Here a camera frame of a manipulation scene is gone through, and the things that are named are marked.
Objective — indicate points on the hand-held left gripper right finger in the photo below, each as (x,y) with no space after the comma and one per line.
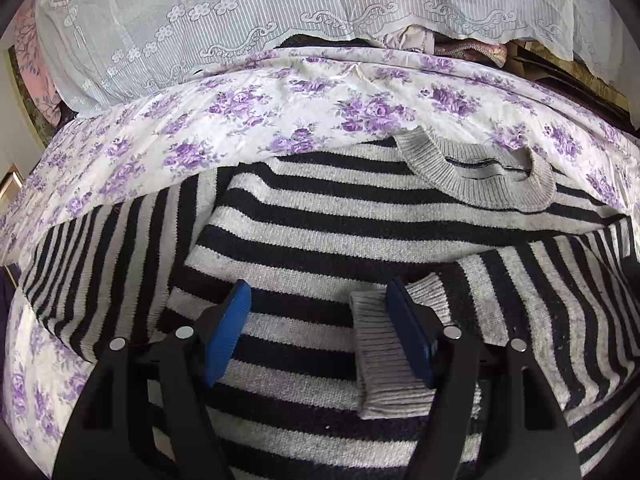
(410,335)

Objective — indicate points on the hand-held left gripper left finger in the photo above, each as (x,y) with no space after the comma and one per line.
(227,330)

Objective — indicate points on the black grey striped sweater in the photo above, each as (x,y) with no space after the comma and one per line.
(310,240)

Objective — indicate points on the purple floral bedsheet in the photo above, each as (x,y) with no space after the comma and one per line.
(300,95)

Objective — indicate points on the small wooden box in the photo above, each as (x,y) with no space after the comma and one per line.
(10,182)

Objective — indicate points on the pale lilac garment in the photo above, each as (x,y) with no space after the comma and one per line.
(410,37)

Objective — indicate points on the dark cloth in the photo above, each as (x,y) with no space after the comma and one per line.
(325,41)

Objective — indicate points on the white lace cloth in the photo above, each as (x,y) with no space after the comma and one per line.
(200,10)

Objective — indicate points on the pink printed cloth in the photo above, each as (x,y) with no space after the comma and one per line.
(30,55)

